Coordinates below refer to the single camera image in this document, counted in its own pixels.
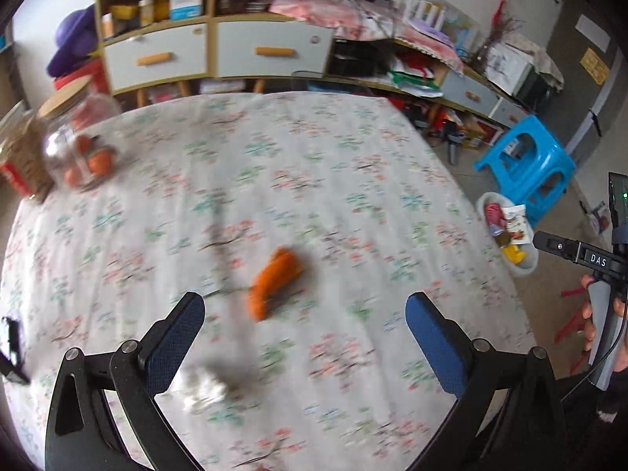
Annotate blue plastic stool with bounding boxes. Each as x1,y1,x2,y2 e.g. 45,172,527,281
473,115,577,221

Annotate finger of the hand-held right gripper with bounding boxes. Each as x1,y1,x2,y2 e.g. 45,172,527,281
533,230,580,262

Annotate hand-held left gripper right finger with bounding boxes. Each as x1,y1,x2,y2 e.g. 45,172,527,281
405,292,570,471

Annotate white trash bin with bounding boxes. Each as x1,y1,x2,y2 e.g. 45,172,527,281
476,191,540,278

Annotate pink cloth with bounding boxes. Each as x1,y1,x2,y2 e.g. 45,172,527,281
270,0,374,27

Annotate glass jar wooden lid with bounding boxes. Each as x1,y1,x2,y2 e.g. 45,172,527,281
37,76,123,192

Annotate white snack wrapper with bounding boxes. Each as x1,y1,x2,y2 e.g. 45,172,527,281
503,205,533,243

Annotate person's right hand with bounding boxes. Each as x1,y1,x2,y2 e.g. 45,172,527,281
580,275,628,354

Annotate low cabinet grey drawers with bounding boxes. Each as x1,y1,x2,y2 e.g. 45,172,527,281
334,34,531,128

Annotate dried plant bunch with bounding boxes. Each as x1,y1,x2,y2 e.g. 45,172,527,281
483,10,526,60

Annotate red bag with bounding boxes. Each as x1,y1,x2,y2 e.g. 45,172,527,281
54,59,111,104

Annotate small white tissue wad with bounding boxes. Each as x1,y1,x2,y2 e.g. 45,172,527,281
179,363,236,413

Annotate yellow door sign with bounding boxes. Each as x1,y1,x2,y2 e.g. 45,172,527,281
581,46,609,84

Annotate black flat device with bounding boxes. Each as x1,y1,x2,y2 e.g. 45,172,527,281
0,316,30,386

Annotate orange carrot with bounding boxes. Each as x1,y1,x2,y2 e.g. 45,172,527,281
248,248,305,322

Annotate purple hat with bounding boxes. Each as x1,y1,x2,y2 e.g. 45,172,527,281
46,5,101,77

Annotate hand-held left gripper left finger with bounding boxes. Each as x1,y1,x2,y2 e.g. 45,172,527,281
45,292,206,471

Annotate black cable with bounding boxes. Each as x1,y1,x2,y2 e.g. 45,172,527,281
562,321,628,403

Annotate white appliance box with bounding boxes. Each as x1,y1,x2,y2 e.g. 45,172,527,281
486,42,535,99

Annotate floral tablecloth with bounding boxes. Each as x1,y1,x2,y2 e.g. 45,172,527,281
0,91,535,471

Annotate wooden cabinet white drawers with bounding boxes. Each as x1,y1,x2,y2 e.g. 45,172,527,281
95,0,334,96

